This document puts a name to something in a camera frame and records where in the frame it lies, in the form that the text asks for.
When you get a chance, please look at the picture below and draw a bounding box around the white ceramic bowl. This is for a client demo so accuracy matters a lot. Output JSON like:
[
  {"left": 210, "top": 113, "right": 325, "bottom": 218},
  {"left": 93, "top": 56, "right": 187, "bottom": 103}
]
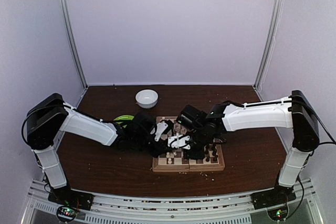
[{"left": 135, "top": 89, "right": 159, "bottom": 109}]

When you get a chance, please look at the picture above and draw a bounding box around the aluminium frame post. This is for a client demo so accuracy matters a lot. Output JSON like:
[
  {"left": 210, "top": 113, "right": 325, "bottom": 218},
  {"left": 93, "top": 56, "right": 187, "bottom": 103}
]
[
  {"left": 60, "top": 0, "right": 88, "bottom": 89},
  {"left": 254, "top": 0, "right": 283, "bottom": 91}
]

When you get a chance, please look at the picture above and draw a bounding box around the aluminium front rail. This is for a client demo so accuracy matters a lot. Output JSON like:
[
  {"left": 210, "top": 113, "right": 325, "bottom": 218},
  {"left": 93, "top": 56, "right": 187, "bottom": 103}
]
[{"left": 19, "top": 179, "right": 326, "bottom": 223}]

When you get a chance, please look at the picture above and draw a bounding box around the wooden chess board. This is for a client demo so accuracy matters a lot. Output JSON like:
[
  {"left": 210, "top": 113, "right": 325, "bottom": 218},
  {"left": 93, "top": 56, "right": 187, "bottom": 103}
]
[{"left": 152, "top": 115, "right": 225, "bottom": 174}]

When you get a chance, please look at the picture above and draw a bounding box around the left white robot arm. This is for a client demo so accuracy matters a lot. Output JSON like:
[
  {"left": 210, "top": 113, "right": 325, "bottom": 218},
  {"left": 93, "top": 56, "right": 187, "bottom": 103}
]
[{"left": 21, "top": 93, "right": 173, "bottom": 205}]

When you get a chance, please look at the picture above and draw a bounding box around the left aluminium frame post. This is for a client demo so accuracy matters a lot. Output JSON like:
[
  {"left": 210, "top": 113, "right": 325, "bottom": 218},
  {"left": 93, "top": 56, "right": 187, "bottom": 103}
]
[{"left": 60, "top": 0, "right": 88, "bottom": 89}]

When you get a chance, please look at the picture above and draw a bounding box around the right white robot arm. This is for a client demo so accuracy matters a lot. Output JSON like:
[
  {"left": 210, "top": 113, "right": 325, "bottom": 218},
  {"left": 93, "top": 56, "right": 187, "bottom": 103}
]
[{"left": 168, "top": 90, "right": 320, "bottom": 208}]

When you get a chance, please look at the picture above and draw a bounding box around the green plastic plate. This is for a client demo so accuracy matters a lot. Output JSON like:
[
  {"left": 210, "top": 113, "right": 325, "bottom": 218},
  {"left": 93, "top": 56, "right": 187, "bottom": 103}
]
[{"left": 114, "top": 115, "right": 134, "bottom": 121}]

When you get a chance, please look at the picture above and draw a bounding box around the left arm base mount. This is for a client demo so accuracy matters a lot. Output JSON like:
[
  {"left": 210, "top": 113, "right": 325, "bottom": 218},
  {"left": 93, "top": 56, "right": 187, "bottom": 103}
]
[{"left": 48, "top": 191, "right": 94, "bottom": 210}]

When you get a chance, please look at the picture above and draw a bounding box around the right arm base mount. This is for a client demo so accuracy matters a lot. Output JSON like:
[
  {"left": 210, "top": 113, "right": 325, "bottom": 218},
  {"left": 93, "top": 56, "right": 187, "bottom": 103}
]
[{"left": 251, "top": 189, "right": 296, "bottom": 210}]

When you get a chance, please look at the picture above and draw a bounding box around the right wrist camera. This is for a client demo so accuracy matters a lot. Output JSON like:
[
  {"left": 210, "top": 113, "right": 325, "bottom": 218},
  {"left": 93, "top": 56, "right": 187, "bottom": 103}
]
[{"left": 176, "top": 105, "right": 207, "bottom": 130}]

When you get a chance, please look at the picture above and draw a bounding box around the right aluminium frame post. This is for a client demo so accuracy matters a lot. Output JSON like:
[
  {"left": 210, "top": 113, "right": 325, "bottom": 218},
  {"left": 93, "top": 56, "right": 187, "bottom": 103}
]
[{"left": 254, "top": 0, "right": 283, "bottom": 91}]

